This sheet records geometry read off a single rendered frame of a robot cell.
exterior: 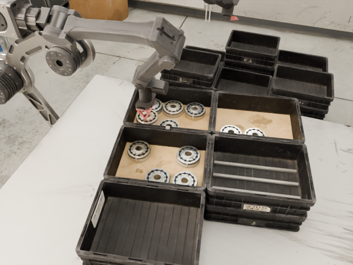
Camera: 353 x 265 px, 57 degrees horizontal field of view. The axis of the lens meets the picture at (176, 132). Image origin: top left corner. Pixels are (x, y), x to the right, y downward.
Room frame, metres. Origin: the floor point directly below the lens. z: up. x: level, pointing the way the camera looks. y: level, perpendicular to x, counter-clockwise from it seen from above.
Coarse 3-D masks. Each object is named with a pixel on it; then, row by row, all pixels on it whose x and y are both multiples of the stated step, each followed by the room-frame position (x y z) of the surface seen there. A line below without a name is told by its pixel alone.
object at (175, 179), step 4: (180, 172) 0.83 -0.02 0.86; (184, 172) 0.83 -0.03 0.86; (188, 172) 0.83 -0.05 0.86; (176, 176) 0.81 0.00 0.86; (180, 176) 0.81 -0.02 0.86; (188, 176) 0.81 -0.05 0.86; (192, 176) 0.81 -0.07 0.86; (172, 180) 0.79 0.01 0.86; (176, 180) 0.79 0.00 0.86; (192, 180) 0.79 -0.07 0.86; (196, 180) 0.79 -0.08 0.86; (192, 184) 0.77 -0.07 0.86; (196, 184) 0.77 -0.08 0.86
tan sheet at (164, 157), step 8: (128, 144) 1.01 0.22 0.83; (152, 152) 0.96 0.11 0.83; (160, 152) 0.96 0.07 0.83; (168, 152) 0.96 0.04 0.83; (176, 152) 0.96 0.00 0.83; (200, 152) 0.96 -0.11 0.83; (120, 160) 0.91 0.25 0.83; (128, 160) 0.91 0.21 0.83; (152, 160) 0.92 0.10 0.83; (160, 160) 0.92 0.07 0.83; (168, 160) 0.92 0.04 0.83; (200, 160) 0.92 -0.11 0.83; (120, 168) 0.87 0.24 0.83; (128, 168) 0.87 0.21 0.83; (136, 168) 0.87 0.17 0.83; (144, 168) 0.87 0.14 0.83; (152, 168) 0.87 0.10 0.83; (168, 168) 0.87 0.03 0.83; (176, 168) 0.87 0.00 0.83; (184, 168) 0.87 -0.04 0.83; (192, 168) 0.87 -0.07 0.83; (200, 168) 0.87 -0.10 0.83; (120, 176) 0.83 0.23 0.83; (128, 176) 0.83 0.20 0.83; (136, 176) 0.83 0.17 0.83; (144, 176) 0.83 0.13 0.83; (200, 176) 0.83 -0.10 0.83; (200, 184) 0.79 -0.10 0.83
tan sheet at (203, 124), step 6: (162, 108) 1.26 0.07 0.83; (162, 114) 1.22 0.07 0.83; (180, 120) 1.17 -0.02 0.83; (186, 120) 1.17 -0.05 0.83; (192, 120) 1.17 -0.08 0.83; (198, 120) 1.17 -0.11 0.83; (204, 120) 1.17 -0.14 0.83; (180, 126) 1.13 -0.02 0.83; (186, 126) 1.13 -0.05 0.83; (192, 126) 1.13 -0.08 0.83; (198, 126) 1.13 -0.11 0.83; (204, 126) 1.13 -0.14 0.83
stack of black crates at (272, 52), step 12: (240, 36) 2.50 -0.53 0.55; (252, 36) 2.47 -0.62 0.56; (264, 36) 2.44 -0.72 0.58; (276, 36) 2.42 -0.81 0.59; (228, 48) 2.24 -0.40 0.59; (240, 48) 2.40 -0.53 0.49; (252, 48) 2.40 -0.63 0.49; (264, 48) 2.40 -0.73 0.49; (276, 48) 2.25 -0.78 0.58; (228, 60) 2.23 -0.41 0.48; (240, 60) 2.22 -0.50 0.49; (252, 60) 2.18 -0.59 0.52; (264, 60) 2.16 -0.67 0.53; (264, 72) 2.16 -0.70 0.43
